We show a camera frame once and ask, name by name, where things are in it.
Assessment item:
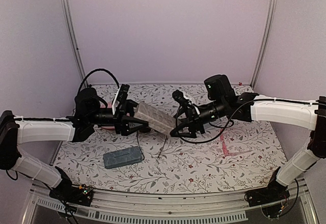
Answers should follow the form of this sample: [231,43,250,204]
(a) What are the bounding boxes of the grey glasses case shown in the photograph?
[134,102,175,136]

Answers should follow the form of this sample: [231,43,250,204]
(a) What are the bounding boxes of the front aluminium rail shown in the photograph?
[22,179,319,223]

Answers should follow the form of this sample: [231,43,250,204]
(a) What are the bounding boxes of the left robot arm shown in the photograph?
[1,85,148,202]

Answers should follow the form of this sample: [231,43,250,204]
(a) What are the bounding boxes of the pink sunglasses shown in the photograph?
[220,134,252,158]

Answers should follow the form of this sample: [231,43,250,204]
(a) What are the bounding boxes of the brown sunglasses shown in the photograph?
[136,127,168,159]

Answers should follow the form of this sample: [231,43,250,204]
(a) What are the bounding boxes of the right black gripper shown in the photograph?
[169,99,226,139]

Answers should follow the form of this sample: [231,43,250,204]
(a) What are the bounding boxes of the left black cable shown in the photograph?
[77,68,121,100]

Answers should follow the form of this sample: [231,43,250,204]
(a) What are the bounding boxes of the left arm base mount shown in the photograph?
[49,166,94,207]

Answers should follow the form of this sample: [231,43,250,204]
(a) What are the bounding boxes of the right black cable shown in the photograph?
[175,104,253,143]

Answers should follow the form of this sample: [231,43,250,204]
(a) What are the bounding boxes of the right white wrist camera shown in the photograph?
[172,90,200,117]

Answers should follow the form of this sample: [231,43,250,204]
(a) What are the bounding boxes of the pink plate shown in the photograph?
[98,101,115,132]

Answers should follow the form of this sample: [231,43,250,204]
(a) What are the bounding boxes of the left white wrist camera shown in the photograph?
[112,84,130,115]

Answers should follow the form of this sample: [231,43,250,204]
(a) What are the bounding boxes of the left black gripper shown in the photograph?
[88,100,151,136]

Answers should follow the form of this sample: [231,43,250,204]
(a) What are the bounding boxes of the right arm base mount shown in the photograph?
[244,167,290,219]

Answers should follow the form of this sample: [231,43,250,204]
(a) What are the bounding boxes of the left aluminium frame post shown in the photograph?
[61,0,86,79]

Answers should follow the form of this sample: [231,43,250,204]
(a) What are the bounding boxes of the right aluminium frame post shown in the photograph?
[250,0,278,90]

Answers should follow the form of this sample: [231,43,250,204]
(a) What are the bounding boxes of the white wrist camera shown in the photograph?
[112,84,130,115]
[172,90,200,117]

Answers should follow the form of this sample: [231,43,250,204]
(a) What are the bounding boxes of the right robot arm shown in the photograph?
[170,74,325,202]

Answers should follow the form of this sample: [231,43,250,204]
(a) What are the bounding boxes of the blue glasses case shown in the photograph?
[103,146,143,169]

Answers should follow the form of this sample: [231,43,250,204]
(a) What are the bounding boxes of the aluminium frame post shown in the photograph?
[250,0,278,90]
[61,0,86,79]

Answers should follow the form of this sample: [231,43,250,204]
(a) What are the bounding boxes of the black cable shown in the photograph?
[77,68,121,100]
[175,104,253,143]

